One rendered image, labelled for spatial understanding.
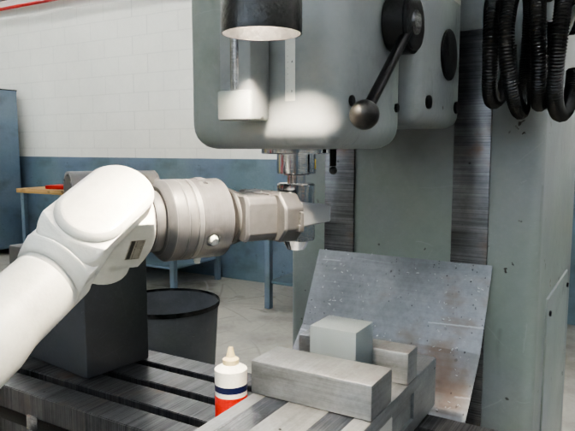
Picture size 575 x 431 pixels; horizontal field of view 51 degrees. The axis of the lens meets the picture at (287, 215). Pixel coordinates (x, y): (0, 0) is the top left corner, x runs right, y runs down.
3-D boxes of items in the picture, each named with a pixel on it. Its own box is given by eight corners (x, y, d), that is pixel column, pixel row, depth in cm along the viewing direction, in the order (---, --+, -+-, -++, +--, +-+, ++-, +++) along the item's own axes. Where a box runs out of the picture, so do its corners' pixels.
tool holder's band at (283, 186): (317, 190, 76) (317, 182, 76) (311, 192, 71) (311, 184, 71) (281, 189, 77) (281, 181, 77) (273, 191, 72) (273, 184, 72)
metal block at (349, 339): (355, 383, 69) (356, 333, 69) (309, 373, 72) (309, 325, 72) (372, 369, 74) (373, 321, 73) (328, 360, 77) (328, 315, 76)
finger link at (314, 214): (326, 225, 74) (284, 228, 71) (327, 199, 74) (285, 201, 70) (334, 227, 73) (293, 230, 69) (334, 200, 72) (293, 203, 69)
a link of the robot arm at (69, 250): (168, 185, 60) (84, 265, 50) (146, 243, 66) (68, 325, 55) (113, 151, 60) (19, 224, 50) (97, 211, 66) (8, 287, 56)
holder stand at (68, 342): (86, 380, 92) (81, 250, 90) (13, 350, 105) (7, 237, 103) (149, 358, 101) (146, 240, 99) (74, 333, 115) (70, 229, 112)
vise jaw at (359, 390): (371, 422, 62) (371, 386, 62) (250, 392, 70) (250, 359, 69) (392, 402, 67) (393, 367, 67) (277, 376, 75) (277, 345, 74)
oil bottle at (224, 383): (234, 442, 72) (234, 353, 71) (208, 433, 75) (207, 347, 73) (253, 428, 76) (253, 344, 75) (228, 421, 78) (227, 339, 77)
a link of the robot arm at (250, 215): (305, 177, 67) (208, 180, 60) (305, 262, 68) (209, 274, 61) (247, 174, 77) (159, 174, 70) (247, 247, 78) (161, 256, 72)
